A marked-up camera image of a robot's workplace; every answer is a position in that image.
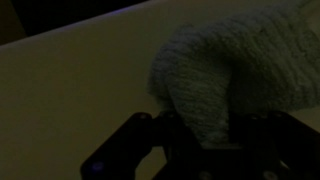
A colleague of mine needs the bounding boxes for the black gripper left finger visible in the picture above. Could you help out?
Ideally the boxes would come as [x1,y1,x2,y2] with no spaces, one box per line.
[79,111,202,180]

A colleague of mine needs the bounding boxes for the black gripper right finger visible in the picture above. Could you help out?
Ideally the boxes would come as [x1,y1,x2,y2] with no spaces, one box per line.
[228,110,320,180]

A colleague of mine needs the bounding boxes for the white fluffy towel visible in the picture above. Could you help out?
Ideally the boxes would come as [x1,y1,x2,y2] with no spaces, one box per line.
[147,0,320,150]

